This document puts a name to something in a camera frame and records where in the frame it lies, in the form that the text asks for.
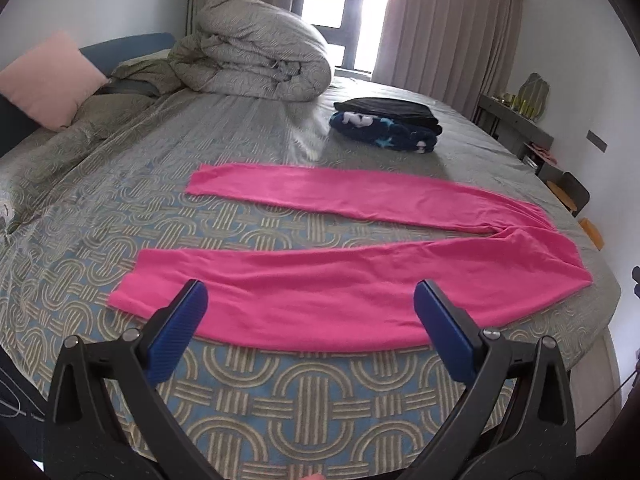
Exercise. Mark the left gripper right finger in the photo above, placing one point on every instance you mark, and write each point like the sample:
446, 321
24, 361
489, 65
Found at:
515, 418

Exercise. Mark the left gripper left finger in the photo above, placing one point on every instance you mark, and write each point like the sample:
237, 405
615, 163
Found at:
83, 438

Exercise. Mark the pink pants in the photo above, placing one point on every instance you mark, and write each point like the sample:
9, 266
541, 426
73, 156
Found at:
503, 259

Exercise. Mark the orange stool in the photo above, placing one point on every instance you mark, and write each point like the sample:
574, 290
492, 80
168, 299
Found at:
592, 232

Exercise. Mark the patterned bed cover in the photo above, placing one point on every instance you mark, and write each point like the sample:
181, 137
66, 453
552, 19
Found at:
78, 206

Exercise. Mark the dark chair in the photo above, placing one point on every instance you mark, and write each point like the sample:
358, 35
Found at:
570, 192

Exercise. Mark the grey desk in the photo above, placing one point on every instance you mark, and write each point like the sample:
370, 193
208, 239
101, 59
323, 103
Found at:
510, 129

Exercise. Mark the blue headboard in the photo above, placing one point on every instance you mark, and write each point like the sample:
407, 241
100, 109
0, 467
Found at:
17, 126

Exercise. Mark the navy star fleece garment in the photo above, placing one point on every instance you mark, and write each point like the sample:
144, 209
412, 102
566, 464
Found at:
383, 132

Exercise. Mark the black folded garment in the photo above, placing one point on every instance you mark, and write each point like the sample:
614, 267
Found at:
410, 113

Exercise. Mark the pink pillow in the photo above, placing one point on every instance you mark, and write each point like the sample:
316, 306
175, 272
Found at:
50, 82

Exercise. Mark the olive green pillow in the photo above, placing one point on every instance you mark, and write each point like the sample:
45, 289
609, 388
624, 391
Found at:
149, 75

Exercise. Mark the grey rolled duvet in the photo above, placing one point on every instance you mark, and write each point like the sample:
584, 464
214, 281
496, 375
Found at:
251, 48

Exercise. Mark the beige curtain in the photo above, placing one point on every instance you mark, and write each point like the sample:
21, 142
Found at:
450, 50

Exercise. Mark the window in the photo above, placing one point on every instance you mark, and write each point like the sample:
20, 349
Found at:
352, 28

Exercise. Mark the wall switch plate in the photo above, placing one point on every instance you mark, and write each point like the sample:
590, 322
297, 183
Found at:
597, 141

